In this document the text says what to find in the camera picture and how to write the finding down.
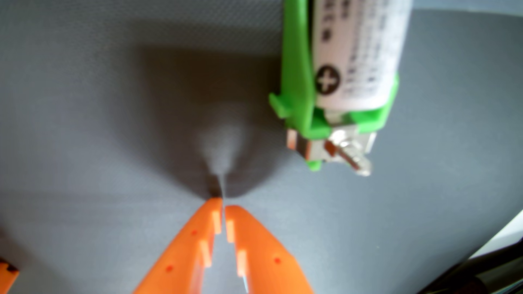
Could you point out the green battery holder with bolt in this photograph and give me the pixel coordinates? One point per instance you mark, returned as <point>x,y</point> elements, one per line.
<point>296,61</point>

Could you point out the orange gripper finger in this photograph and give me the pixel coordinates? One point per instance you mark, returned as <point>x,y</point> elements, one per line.
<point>265,265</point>
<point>184,253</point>

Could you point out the white cylindrical battery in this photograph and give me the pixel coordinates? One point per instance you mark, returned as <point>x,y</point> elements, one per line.
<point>367,49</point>

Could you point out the orange plastic part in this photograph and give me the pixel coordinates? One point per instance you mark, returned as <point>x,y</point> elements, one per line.
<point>7,279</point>

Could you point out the black device with mesh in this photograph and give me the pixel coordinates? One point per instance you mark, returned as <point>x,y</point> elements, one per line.
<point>490,273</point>

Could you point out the dark grey mat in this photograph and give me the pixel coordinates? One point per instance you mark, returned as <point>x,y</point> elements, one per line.
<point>81,122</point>

